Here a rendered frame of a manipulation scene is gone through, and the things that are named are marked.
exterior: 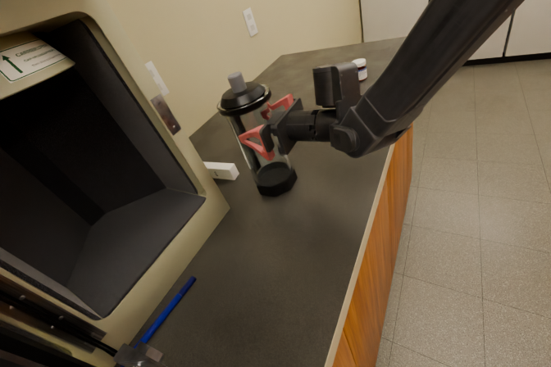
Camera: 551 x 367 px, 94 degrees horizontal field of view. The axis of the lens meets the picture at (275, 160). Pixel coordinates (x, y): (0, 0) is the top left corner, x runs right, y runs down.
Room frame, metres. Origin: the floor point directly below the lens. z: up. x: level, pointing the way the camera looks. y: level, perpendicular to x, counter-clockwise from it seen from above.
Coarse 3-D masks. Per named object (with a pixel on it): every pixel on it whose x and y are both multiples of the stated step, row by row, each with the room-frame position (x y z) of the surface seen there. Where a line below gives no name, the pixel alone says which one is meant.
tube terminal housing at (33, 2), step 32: (0, 0) 0.37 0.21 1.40; (32, 0) 0.39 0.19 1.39; (64, 0) 0.41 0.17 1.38; (96, 0) 0.44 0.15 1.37; (0, 32) 0.35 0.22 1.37; (32, 32) 0.50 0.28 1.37; (96, 32) 0.45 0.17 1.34; (128, 64) 0.43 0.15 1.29; (160, 128) 0.45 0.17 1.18; (192, 160) 0.43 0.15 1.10; (192, 224) 0.38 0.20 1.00; (160, 256) 0.32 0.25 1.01; (192, 256) 0.35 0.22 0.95; (32, 288) 0.23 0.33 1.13; (160, 288) 0.29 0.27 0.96; (96, 320) 0.23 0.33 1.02; (128, 320) 0.24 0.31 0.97
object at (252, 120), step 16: (256, 112) 0.44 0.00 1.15; (272, 112) 0.47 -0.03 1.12; (240, 128) 0.44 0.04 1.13; (240, 144) 0.46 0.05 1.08; (256, 160) 0.44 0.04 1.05; (272, 160) 0.43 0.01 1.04; (288, 160) 0.46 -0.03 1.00; (256, 176) 0.45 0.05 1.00; (272, 176) 0.43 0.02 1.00; (288, 176) 0.44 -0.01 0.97
